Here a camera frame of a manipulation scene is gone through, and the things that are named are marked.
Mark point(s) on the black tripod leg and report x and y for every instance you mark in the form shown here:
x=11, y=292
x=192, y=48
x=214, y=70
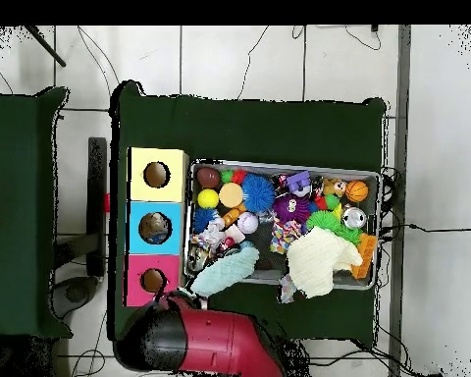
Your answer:
x=45, y=46

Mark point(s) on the cream knitted cloth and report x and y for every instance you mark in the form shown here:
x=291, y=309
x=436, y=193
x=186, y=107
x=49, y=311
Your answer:
x=318, y=259

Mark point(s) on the light blue knitted cloth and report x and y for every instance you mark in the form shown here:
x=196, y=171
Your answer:
x=227, y=271

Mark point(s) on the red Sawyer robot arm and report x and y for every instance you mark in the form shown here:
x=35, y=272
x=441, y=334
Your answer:
x=219, y=341

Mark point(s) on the dark green side table cloth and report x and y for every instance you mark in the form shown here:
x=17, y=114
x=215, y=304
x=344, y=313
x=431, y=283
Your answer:
x=15, y=196

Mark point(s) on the shallow clear mesh bin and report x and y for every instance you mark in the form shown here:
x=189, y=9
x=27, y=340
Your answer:
x=318, y=169

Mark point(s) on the white toy baseball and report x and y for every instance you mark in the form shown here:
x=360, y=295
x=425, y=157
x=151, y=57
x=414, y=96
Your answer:
x=247, y=222

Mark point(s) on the orange toy basketball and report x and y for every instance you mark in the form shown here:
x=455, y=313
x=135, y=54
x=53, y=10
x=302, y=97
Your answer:
x=356, y=191

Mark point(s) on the brown toy football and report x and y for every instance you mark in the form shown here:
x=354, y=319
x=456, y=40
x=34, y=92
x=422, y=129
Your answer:
x=207, y=177

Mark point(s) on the purple plastic block toy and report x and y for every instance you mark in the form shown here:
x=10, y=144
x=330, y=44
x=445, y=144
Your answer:
x=298, y=180

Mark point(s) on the orange plastic toy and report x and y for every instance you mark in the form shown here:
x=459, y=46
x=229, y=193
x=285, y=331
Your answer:
x=367, y=251

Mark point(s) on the large green spiky ball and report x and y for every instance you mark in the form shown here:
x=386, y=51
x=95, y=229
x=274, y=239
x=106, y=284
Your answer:
x=322, y=220

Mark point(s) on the small blue spiky ball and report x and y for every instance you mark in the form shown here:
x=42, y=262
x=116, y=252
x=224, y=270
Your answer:
x=202, y=220

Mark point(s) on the black panel stand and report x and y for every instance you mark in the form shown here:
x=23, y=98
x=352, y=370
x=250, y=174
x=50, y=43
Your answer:
x=97, y=204

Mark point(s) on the large blue spiky ball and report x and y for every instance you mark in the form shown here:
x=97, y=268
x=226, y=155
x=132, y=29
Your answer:
x=258, y=192

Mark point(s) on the yellow ball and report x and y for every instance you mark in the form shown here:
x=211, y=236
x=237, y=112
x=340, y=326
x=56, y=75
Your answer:
x=207, y=199

